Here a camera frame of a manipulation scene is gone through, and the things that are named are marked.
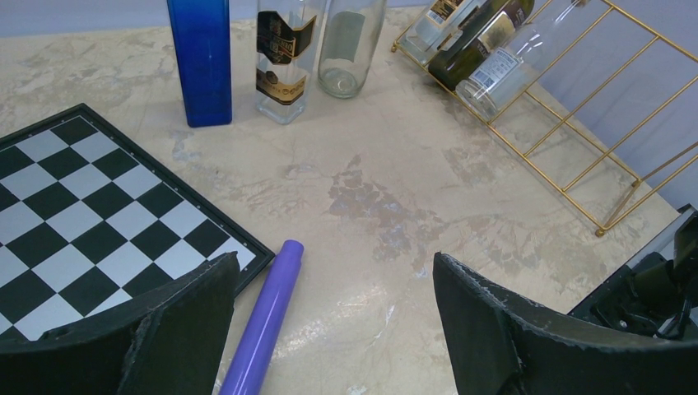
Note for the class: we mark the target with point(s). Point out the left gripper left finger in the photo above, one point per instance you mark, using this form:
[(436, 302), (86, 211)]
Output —
[(168, 340)]

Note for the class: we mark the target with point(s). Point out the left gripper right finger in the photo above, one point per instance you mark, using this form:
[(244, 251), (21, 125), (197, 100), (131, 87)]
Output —
[(500, 342)]

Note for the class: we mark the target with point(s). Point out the clear round short bottle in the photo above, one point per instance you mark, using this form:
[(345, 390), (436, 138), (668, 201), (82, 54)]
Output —
[(516, 63)]

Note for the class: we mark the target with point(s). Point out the blue square glass bottle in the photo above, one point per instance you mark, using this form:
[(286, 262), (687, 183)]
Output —
[(201, 34)]

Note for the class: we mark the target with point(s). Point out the dark green wine bottle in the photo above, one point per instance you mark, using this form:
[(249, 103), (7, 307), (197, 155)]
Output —
[(488, 28)]

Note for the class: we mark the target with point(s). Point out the clear square black-label bottle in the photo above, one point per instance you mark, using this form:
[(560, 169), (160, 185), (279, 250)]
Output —
[(286, 44)]

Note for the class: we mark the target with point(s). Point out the clear wine bottle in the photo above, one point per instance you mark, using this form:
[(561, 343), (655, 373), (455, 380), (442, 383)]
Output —
[(349, 42)]

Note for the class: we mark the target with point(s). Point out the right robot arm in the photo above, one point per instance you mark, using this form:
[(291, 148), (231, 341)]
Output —
[(654, 293)]

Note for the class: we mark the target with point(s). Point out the clear bottle black cap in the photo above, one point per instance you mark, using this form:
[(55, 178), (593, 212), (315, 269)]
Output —
[(434, 25)]

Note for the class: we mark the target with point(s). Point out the purple flashlight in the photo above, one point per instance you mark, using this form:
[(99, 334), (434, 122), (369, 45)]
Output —
[(252, 357)]

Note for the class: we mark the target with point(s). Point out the black white chessboard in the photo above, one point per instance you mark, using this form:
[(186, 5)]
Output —
[(89, 220)]

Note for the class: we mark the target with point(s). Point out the gold wire wine rack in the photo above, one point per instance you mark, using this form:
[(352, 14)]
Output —
[(608, 115)]

